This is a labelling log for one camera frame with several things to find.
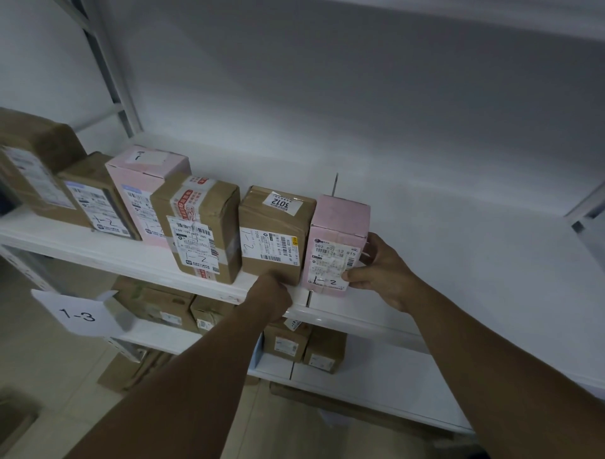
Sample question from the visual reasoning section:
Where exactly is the brown parcel 1012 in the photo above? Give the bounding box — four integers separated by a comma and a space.
238, 185, 318, 287

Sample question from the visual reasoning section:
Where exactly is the square floor drain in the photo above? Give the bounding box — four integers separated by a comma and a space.
0, 387, 41, 445

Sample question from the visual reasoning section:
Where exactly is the person's left hand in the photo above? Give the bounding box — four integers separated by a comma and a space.
245, 270, 294, 325

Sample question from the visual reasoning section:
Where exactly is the person's left forearm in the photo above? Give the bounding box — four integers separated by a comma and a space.
64, 307, 275, 459

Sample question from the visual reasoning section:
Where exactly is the brown parcel white label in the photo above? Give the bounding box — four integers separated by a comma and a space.
190, 295, 235, 335

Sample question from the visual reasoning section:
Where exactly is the brown box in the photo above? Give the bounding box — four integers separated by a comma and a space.
0, 107, 93, 229

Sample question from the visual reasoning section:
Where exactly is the brown parcel marked 1-3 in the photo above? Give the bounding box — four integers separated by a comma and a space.
303, 327, 349, 375

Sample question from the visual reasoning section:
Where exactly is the folded cardboard pad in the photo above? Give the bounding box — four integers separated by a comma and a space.
96, 349, 173, 393

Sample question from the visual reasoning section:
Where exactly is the small white paper scrap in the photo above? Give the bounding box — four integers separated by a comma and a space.
319, 409, 353, 429

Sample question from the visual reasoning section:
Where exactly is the red-taped parcel marked 1-2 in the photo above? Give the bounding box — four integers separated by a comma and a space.
150, 171, 242, 286

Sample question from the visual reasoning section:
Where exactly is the green printed cardboard box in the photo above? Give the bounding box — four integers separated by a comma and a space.
113, 276, 197, 332

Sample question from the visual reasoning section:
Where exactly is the white paper shelf label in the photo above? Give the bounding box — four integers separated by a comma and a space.
30, 289, 126, 337

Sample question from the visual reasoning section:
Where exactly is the person's right hand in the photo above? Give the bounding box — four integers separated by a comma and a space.
341, 231, 424, 314

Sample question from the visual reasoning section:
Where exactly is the white metal shelf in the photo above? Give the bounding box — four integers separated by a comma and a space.
0, 0, 605, 436

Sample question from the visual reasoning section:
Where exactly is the person's right forearm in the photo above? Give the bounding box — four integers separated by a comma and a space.
406, 283, 605, 459

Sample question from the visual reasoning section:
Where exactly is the pink box wrinkled label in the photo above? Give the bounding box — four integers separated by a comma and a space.
301, 194, 372, 299

